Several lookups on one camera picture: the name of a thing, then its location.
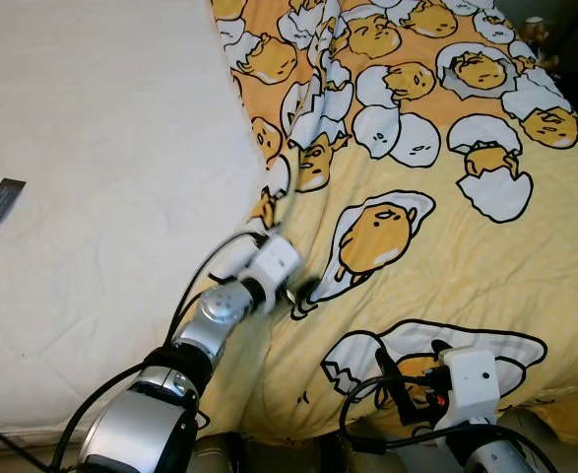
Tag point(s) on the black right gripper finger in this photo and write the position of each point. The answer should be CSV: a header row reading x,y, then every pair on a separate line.
x,y
392,379

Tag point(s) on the orange yellow cartoon blanket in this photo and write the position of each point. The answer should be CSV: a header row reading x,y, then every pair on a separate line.
x,y
446,256

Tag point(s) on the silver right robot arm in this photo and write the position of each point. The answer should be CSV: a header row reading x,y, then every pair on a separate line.
x,y
495,458

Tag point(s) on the small toy figure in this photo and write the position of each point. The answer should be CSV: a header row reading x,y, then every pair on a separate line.
x,y
537,34

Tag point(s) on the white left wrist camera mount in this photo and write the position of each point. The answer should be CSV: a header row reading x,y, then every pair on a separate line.
x,y
274,264

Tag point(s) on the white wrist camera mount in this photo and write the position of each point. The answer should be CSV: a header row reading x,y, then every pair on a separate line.
x,y
274,264
471,379

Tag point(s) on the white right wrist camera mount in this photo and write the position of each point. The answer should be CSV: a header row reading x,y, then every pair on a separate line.
x,y
471,379

